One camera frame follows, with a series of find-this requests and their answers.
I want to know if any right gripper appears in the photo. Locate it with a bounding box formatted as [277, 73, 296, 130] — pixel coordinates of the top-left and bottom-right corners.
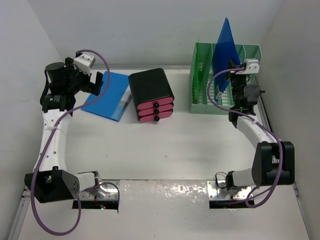
[225, 57, 250, 107]

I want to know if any pink drawer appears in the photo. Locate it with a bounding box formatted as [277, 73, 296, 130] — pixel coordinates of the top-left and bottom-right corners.
[138, 109, 174, 123]
[137, 102, 174, 117]
[136, 96, 174, 111]

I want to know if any blue plastic folder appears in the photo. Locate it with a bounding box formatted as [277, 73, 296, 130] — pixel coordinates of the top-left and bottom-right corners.
[211, 17, 241, 102]

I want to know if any white front cover board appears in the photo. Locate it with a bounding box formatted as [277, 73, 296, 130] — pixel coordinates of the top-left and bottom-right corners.
[17, 178, 311, 240]

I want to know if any green file rack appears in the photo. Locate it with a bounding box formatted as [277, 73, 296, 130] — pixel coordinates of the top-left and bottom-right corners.
[188, 43, 262, 115]

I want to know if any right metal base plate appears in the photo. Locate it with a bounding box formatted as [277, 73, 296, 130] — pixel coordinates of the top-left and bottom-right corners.
[207, 179, 252, 201]

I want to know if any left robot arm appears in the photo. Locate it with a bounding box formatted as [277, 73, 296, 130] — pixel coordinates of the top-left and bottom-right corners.
[24, 53, 103, 204]

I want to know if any black drawer cabinet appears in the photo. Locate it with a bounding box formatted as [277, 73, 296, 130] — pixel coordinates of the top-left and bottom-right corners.
[128, 68, 175, 119]

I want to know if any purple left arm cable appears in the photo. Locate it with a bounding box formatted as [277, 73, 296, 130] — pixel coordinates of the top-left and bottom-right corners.
[30, 49, 111, 236]

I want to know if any pink top drawer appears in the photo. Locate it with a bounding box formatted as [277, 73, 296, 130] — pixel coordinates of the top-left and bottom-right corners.
[136, 96, 174, 111]

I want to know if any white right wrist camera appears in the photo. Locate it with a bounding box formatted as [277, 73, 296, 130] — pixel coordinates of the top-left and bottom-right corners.
[241, 58, 260, 75]

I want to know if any green plastic folder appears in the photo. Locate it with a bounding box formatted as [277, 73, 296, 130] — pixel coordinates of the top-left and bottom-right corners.
[192, 42, 213, 105]

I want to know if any pink bottom drawer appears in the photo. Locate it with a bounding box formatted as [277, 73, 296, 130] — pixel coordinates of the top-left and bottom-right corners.
[138, 109, 174, 123]

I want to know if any metal base plate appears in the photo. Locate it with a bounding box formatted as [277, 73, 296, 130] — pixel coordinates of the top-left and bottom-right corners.
[78, 179, 120, 202]
[207, 179, 252, 201]

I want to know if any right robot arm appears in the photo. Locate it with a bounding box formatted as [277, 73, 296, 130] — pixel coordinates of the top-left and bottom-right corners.
[214, 59, 295, 193]

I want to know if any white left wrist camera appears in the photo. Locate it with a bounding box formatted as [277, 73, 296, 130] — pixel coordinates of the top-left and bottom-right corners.
[73, 53, 96, 76]

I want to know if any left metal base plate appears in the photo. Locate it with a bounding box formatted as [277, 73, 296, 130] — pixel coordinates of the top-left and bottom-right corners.
[78, 179, 120, 202]

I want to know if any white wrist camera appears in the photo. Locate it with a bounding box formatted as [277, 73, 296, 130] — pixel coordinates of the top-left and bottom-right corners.
[241, 58, 260, 75]
[73, 53, 96, 76]

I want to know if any light blue notebook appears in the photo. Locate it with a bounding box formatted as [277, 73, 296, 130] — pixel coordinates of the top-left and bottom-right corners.
[81, 72, 132, 122]

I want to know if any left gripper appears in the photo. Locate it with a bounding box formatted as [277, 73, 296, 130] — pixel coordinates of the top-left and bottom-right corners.
[65, 58, 102, 96]

